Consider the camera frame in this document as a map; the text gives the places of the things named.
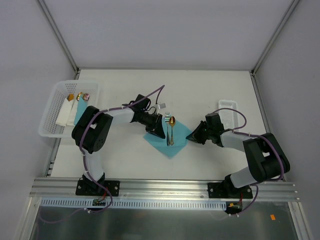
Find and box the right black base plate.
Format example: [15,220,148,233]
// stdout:
[207,182,253,199]

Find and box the silver fork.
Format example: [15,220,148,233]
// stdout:
[164,112,171,146]

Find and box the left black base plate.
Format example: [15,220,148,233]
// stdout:
[75,178,120,197]

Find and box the aluminium mounting rail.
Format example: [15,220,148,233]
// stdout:
[29,177,301,202]

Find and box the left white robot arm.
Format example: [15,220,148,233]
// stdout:
[71,94,166,196]

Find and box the orange sticker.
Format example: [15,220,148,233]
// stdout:
[270,214,276,221]

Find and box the orange utensil tip in basket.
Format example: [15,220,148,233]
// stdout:
[67,93,74,102]

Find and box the white rolled napkin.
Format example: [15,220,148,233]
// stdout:
[66,99,78,126]
[55,98,74,127]

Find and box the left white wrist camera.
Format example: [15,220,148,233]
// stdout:
[157,102,166,113]

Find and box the right aluminium frame post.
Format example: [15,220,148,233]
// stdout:
[251,0,301,77]

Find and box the gold spoon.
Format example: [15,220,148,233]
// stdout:
[75,92,83,101]
[169,116,176,146]

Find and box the left white rolled napkin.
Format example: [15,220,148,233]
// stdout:
[55,98,74,127]

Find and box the blue paper napkin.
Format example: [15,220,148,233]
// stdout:
[143,120,191,158]

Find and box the gold spoon in basket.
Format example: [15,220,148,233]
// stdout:
[75,92,83,101]

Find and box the right white plastic tray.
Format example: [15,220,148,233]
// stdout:
[218,99,239,129]

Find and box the rolled blue napkin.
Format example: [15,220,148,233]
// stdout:
[73,98,88,125]

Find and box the middle white rolled napkin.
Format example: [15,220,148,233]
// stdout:
[66,99,78,126]

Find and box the aluminium frame post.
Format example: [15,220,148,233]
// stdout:
[36,0,79,74]
[251,0,301,77]

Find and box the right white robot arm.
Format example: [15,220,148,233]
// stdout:
[186,112,291,199]

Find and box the white slotted cable duct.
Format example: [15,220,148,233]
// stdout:
[40,197,227,211]

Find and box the left white plastic basket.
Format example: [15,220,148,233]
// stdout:
[38,80,100,138]

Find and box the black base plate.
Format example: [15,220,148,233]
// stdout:
[75,178,120,197]
[207,182,253,199]

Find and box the left aluminium frame post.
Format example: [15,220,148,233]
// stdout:
[36,0,79,74]

